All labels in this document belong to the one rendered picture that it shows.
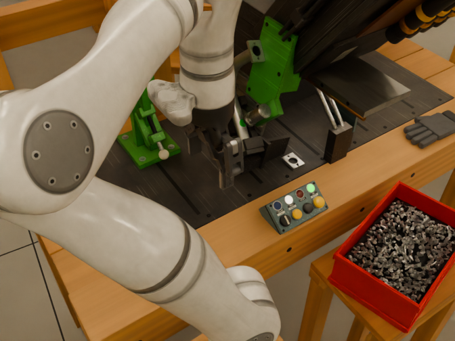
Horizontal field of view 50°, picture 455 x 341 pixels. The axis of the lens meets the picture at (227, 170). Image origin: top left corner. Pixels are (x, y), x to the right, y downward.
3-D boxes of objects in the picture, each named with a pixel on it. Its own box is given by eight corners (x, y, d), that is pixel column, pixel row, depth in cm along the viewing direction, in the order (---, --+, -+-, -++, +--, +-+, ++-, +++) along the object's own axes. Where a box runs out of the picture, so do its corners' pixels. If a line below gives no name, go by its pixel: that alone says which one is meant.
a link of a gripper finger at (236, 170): (221, 160, 71) (221, 185, 75) (232, 172, 69) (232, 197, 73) (229, 157, 72) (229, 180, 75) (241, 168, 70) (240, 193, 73)
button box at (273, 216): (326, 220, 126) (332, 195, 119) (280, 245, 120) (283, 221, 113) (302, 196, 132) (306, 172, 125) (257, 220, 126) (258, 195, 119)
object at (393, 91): (407, 100, 123) (411, 90, 121) (361, 122, 117) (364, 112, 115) (307, 35, 147) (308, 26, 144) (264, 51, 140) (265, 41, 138)
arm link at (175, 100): (144, 95, 67) (138, 55, 63) (212, 70, 72) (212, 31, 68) (177, 130, 62) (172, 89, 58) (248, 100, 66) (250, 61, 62)
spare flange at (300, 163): (280, 159, 137) (281, 157, 136) (292, 153, 139) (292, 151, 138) (293, 170, 134) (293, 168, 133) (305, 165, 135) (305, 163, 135)
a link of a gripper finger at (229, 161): (222, 141, 67) (222, 172, 71) (229, 149, 66) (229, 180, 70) (238, 134, 68) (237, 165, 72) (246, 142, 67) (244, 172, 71)
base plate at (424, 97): (452, 102, 159) (454, 97, 158) (149, 257, 116) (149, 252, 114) (360, 46, 184) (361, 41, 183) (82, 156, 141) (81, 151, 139)
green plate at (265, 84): (294, 110, 128) (320, 33, 117) (270, 114, 124) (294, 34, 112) (267, 89, 135) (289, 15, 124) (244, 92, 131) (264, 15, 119)
